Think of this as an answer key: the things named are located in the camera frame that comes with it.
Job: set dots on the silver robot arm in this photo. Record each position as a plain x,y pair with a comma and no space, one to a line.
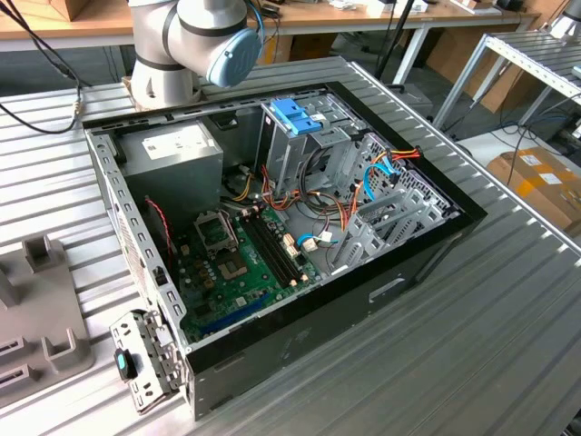
195,32

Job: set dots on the perforated metal disk bay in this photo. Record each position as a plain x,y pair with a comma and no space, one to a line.
365,247

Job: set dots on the black RAM slot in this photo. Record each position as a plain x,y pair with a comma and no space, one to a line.
265,254
279,247

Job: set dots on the grey metal drive cage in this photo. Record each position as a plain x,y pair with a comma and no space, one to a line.
290,154

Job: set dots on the CPU socket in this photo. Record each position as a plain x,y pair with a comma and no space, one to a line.
232,267

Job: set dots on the green motherboard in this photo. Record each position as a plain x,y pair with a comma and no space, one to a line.
254,290

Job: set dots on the blue plastic bay latch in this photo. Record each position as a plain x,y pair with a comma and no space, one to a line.
292,115

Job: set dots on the blue expansion slot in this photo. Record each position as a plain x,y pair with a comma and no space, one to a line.
236,315

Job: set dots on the black PC case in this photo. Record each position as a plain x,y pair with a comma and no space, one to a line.
318,327

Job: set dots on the grey power supply unit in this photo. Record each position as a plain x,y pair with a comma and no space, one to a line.
172,181

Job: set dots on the black case fan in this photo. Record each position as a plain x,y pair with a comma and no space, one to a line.
156,236

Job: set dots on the brown cardboard box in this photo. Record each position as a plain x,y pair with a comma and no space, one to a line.
454,54
313,47

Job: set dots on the wooden desk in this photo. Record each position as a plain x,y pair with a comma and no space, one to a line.
308,16

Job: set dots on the black tripod leg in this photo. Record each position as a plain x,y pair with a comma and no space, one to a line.
395,36

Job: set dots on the black latch with teal button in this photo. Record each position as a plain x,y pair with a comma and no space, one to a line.
121,363

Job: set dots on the cardboard box with labels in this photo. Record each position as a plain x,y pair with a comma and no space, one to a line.
535,191

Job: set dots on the grey parts rack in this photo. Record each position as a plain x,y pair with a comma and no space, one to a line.
45,295

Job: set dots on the brown wooden box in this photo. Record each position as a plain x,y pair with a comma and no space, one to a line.
79,9

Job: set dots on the metal slot cover bracket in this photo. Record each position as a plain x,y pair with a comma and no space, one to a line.
150,345

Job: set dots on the metal frame slat table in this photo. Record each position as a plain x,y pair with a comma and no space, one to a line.
535,50

